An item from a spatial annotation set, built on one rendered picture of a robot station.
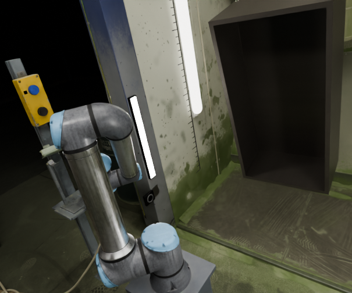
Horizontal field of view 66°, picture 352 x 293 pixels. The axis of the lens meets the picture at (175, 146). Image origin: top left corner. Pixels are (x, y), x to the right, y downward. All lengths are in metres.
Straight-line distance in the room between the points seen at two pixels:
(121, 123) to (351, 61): 2.49
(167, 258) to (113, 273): 0.21
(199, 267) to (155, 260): 0.28
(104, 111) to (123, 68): 0.91
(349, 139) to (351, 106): 0.30
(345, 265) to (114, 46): 2.03
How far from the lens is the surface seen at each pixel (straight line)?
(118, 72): 1.77
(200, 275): 1.36
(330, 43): 1.49
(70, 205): 1.78
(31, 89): 1.61
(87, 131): 0.91
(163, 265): 1.21
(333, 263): 2.24
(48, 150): 1.66
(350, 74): 3.03
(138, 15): 1.94
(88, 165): 0.95
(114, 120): 0.92
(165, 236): 1.17
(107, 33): 1.75
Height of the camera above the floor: 1.71
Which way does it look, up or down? 26 degrees down
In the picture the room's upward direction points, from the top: 11 degrees counter-clockwise
